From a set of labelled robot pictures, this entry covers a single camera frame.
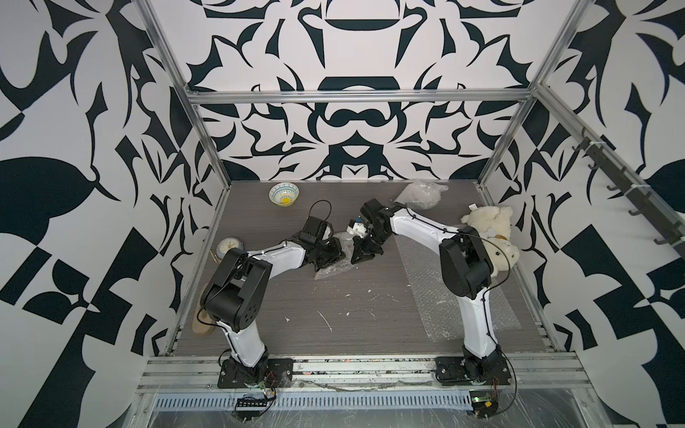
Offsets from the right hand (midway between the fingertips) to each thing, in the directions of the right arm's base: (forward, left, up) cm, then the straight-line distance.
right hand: (352, 256), depth 91 cm
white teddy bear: (+11, -51, +1) cm, 52 cm away
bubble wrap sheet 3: (-14, -27, -7) cm, 31 cm away
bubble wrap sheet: (-3, +3, 0) cm, 5 cm away
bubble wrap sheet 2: (+28, -29, 0) cm, 40 cm away
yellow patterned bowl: (+32, +28, -4) cm, 43 cm away
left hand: (+3, +2, -1) cm, 4 cm away
